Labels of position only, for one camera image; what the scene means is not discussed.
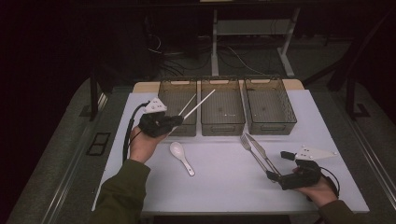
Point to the translucent brown plastic bin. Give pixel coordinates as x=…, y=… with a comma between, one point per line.
x=174, y=99
x=269, y=107
x=222, y=107

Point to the black slanted bar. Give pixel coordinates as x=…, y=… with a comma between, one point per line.
x=358, y=53

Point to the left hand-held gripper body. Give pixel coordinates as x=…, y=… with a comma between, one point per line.
x=154, y=124

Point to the metal table knife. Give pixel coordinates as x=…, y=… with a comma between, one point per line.
x=257, y=144

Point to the black rectangular floor frame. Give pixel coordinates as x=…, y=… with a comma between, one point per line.
x=98, y=144

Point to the aluminium floor rail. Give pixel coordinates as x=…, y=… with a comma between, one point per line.
x=67, y=183
x=373, y=155

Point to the white ceramic spoon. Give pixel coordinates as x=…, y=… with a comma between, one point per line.
x=176, y=148

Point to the black metal stand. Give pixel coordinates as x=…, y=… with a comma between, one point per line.
x=350, y=99

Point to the white desk frame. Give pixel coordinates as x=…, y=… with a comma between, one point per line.
x=214, y=46

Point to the person's left hand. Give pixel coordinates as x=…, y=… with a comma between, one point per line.
x=143, y=147

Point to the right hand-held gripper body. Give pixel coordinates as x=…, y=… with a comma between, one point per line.
x=303, y=177

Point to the person's right hand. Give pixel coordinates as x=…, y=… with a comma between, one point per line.
x=322, y=194

